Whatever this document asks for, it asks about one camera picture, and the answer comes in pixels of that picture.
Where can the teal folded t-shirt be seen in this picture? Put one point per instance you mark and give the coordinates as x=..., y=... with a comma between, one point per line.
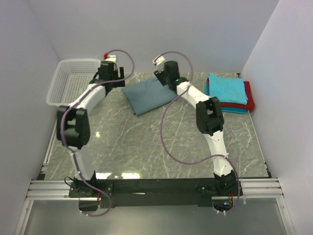
x=225, y=109

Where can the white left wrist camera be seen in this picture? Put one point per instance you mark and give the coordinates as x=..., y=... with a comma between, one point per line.
x=110, y=58

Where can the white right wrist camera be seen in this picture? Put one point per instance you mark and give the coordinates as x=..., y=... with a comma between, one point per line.
x=159, y=61

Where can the white perforated plastic basket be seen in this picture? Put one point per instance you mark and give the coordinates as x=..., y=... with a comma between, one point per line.
x=70, y=80

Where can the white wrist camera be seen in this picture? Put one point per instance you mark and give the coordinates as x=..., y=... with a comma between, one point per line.
x=110, y=58
x=159, y=61

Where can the grey-blue t-shirt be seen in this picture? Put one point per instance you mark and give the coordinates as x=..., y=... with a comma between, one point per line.
x=148, y=95

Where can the light blue folded t-shirt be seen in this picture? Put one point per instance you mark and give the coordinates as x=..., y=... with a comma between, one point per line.
x=227, y=90

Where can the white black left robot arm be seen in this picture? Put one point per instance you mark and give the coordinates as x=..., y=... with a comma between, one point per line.
x=73, y=128

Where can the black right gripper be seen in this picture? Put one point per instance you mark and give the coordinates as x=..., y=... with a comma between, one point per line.
x=161, y=77

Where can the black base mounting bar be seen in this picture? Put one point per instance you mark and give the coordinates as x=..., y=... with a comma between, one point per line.
x=155, y=192

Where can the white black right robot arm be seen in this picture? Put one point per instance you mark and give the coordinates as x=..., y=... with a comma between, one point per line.
x=209, y=121

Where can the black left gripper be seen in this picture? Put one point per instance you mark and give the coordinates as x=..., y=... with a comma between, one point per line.
x=121, y=74

